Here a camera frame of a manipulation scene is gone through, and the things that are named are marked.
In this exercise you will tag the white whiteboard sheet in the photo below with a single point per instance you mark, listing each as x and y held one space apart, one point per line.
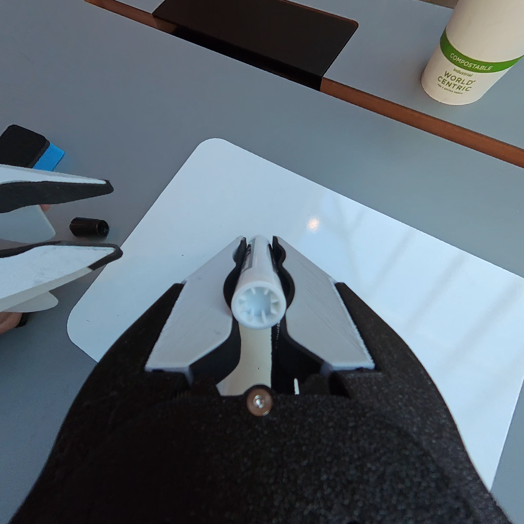
368 266

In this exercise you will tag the person's left hand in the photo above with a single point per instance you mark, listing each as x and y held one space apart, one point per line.
8 322

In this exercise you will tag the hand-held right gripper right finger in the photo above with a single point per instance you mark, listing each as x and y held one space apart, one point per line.
323 327

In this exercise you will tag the black marker cap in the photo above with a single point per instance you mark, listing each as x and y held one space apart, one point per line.
88 226

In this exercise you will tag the blue and black whiteboard eraser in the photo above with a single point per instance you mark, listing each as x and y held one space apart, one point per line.
20 143

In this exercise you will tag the white paper cup green band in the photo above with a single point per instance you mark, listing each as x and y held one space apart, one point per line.
462 49

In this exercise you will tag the white dry-erase marker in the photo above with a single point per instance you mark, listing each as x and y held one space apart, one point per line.
258 309

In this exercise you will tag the grey desk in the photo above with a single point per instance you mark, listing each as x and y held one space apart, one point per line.
123 102

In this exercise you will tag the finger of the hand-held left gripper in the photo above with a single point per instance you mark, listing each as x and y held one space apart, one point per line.
41 177
41 274

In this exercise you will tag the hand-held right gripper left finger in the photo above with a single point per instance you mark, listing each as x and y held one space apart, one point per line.
192 327

